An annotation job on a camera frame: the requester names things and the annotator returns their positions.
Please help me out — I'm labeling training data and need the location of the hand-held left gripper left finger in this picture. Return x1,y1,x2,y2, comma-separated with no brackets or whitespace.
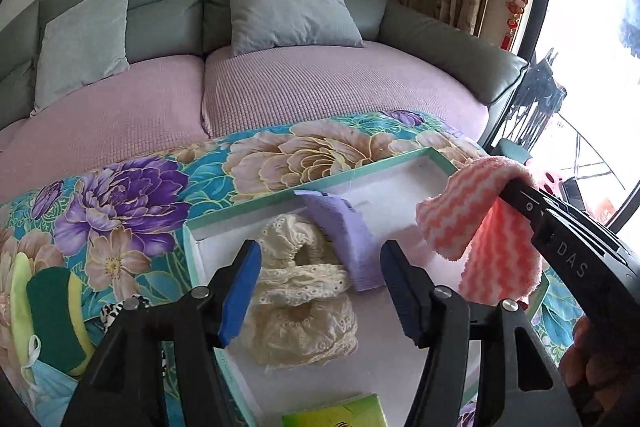
60,238,263,427

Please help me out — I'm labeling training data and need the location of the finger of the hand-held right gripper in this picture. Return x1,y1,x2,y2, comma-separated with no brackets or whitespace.
498,176,559,234

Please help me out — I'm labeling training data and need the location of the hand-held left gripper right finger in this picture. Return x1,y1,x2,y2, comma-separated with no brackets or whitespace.
380,240,583,427

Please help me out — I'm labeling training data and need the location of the cream lace cloth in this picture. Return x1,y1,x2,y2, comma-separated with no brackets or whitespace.
240,214,360,370

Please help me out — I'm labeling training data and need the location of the pink white fluffy towel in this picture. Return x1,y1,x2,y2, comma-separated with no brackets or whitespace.
415,156,544,305

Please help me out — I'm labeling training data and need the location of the purple plastic packet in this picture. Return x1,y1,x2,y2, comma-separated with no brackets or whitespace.
294,189,388,293

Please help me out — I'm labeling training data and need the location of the teal white shallow box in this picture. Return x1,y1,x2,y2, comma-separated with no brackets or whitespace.
182,147,551,427

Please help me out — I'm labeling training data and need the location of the green tissue pack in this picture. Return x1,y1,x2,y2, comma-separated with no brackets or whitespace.
281,394,391,427

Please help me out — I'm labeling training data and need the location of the green yellow scouring sponge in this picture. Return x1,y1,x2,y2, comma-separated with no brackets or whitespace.
26,267,97,377

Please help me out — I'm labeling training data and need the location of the yellow-green cloth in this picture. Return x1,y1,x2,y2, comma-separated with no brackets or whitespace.
9,251,43,368

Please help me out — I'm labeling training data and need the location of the person's right hand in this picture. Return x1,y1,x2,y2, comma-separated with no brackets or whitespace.
557,314,608,427

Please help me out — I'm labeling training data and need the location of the black metal rack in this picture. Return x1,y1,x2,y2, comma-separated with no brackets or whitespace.
500,49,568,152

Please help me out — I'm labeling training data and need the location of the zebra print scrunchie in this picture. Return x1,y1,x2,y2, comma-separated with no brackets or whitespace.
100,296,151,333

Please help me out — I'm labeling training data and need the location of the floral printed blanket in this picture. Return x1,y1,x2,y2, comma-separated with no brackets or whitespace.
0,109,576,427

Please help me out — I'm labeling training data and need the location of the light blue face mask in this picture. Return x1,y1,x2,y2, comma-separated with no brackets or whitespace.
20,334,81,413

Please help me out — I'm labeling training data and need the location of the pink waffle sofa cover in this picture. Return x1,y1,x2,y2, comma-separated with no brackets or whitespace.
0,54,211,200
200,39,488,142

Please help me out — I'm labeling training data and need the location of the grey pillow with pink band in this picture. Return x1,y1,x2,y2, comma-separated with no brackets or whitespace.
225,0,365,58

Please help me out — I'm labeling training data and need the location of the plain grey pillow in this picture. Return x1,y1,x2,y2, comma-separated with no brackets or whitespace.
30,0,135,116

